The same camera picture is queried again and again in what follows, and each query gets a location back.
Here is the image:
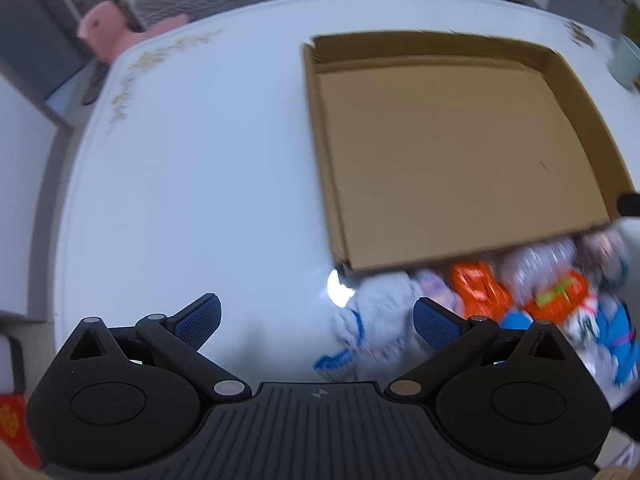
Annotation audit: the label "pale green cup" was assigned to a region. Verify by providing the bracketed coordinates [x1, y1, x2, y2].
[605, 35, 640, 92]

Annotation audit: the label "pastel sock bundle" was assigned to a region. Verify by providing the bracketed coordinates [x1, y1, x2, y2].
[415, 269, 463, 316]

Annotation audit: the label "red patterned packet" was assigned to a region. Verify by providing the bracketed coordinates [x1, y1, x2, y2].
[0, 394, 42, 470]

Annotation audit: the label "pink plastic stool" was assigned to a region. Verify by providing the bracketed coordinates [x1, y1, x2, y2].
[76, 1, 190, 63]

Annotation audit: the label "orange bundle with green tie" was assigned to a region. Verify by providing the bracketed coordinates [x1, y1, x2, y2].
[522, 270, 593, 326]

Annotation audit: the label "blue sock bundle pink stripes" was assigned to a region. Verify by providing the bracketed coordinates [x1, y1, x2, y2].
[595, 295, 640, 388]

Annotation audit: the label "cardboard box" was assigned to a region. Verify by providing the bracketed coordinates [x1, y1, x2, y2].
[300, 30, 637, 277]

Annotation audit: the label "small orange bundle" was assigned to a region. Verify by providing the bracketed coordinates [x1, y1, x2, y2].
[449, 260, 513, 323]

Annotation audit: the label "blue striped sock bundle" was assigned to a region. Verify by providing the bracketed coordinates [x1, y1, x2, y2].
[500, 310, 533, 331]

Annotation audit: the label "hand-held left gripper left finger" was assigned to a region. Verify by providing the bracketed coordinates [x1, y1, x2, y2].
[65, 293, 252, 404]

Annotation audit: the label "grey blue-print sock bundle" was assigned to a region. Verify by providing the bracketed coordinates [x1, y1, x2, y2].
[314, 272, 426, 381]

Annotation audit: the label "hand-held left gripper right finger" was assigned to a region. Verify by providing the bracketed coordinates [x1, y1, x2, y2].
[384, 296, 577, 404]

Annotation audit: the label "white printed sock bundle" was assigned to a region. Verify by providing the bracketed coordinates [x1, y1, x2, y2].
[562, 300, 601, 348]

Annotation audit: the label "clear plastic bundle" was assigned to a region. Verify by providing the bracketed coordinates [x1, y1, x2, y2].
[500, 237, 583, 306]

